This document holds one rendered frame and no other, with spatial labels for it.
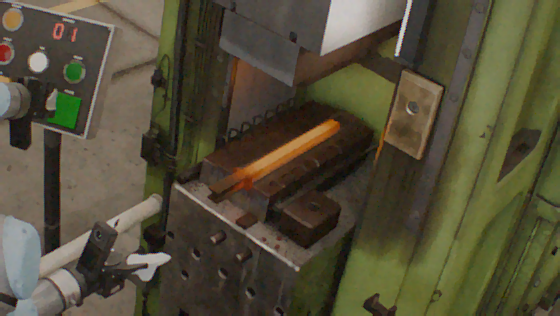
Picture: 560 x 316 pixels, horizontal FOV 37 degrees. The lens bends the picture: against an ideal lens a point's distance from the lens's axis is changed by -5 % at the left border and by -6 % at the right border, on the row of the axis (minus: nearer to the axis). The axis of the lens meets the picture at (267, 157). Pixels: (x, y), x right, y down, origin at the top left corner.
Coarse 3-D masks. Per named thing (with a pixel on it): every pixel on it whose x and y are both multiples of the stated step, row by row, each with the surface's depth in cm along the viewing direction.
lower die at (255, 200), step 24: (288, 120) 220; (312, 120) 219; (240, 144) 208; (264, 144) 207; (312, 144) 209; (360, 144) 217; (216, 168) 199; (240, 168) 197; (288, 168) 201; (312, 168) 202; (240, 192) 197; (264, 192) 192; (288, 192) 198; (264, 216) 195
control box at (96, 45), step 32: (0, 0) 204; (0, 32) 204; (32, 32) 203; (64, 32) 202; (96, 32) 201; (0, 64) 205; (64, 64) 202; (96, 64) 201; (96, 96) 202; (64, 128) 203; (96, 128) 209
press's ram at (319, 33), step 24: (216, 0) 180; (240, 0) 175; (264, 0) 171; (288, 0) 167; (312, 0) 164; (336, 0) 162; (360, 0) 169; (384, 0) 178; (408, 0) 187; (264, 24) 174; (288, 24) 170; (312, 24) 166; (336, 24) 166; (360, 24) 174; (384, 24) 183; (312, 48) 168
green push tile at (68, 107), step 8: (56, 96) 202; (64, 96) 202; (72, 96) 202; (56, 104) 202; (64, 104) 202; (72, 104) 202; (80, 104) 202; (56, 112) 202; (64, 112) 202; (72, 112) 202; (48, 120) 203; (56, 120) 203; (64, 120) 202; (72, 120) 202; (72, 128) 202
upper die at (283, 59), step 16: (224, 16) 180; (240, 16) 177; (224, 32) 182; (240, 32) 179; (256, 32) 176; (272, 32) 173; (384, 32) 197; (224, 48) 183; (240, 48) 180; (256, 48) 177; (272, 48) 175; (288, 48) 172; (304, 48) 172; (336, 48) 182; (352, 48) 188; (368, 48) 195; (256, 64) 179; (272, 64) 176; (288, 64) 174; (304, 64) 175; (320, 64) 180; (336, 64) 186; (288, 80) 175; (304, 80) 178
